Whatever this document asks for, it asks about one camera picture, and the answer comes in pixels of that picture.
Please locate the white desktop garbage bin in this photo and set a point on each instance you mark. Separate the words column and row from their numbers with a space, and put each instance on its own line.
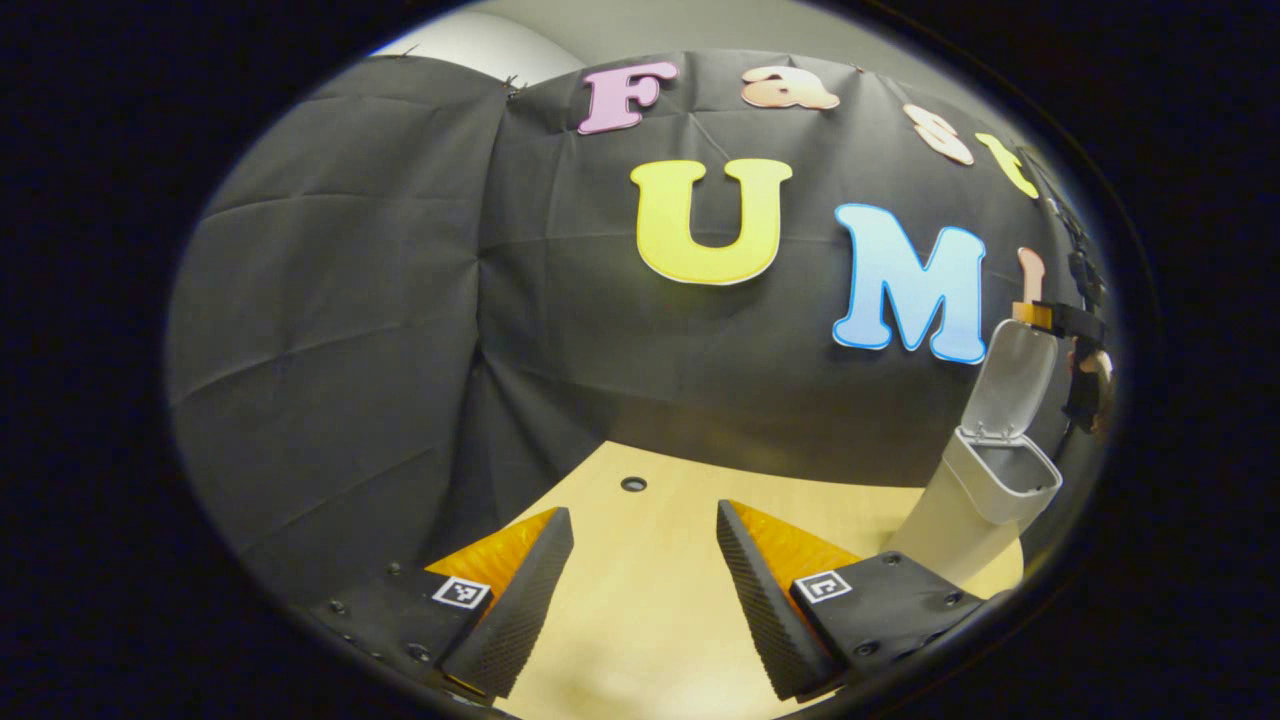
column 990, row 470

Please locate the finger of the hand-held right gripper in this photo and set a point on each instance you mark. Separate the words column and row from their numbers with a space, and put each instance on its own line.
column 1035, row 316

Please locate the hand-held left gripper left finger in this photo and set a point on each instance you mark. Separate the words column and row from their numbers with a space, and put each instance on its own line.
column 520, row 610

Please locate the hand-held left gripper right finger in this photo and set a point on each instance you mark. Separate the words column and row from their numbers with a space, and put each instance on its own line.
column 768, row 620

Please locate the wooden desktop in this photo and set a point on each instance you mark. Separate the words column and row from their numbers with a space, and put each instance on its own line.
column 650, row 620

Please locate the black backdrop cloth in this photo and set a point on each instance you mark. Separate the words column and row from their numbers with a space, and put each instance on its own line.
column 330, row 320

